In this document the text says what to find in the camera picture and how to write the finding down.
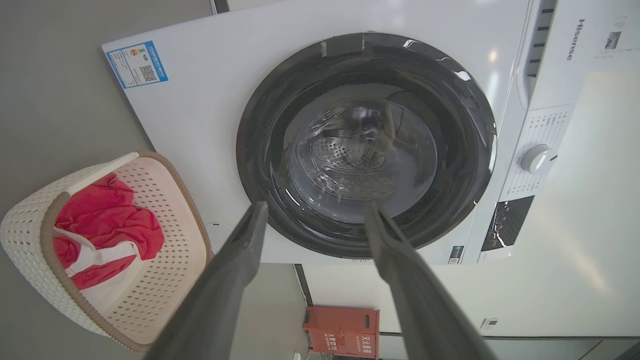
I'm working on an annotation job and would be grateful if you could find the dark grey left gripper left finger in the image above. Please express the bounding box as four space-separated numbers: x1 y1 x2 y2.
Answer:
144 201 269 360

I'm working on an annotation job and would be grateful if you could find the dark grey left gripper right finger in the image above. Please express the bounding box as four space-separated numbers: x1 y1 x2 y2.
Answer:
364 201 499 360

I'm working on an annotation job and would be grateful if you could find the white perforated plastic laundry basket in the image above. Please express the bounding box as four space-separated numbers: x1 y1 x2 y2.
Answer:
0 150 214 353

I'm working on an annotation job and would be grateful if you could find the red fire extinguisher box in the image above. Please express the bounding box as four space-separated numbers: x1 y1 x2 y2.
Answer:
301 306 381 360

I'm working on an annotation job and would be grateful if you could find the black washer display panel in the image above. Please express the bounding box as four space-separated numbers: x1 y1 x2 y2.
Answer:
480 195 536 252

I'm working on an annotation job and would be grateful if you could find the red and white garment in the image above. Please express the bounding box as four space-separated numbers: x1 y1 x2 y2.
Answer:
52 172 165 291

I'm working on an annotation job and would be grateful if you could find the round dark washing machine door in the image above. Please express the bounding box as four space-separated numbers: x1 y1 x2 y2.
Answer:
236 32 498 259

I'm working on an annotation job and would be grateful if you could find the white round control knob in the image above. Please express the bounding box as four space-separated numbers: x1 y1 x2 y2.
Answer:
520 144 559 175

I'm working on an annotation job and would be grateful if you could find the white front-load washing machine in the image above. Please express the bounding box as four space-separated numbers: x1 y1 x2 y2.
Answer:
101 0 640 265

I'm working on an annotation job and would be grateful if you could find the blue energy label sticker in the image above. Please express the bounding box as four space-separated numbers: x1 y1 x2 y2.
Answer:
105 40 169 90

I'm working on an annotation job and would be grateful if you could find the white detergent drawer handle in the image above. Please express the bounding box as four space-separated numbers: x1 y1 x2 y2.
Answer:
516 0 560 111

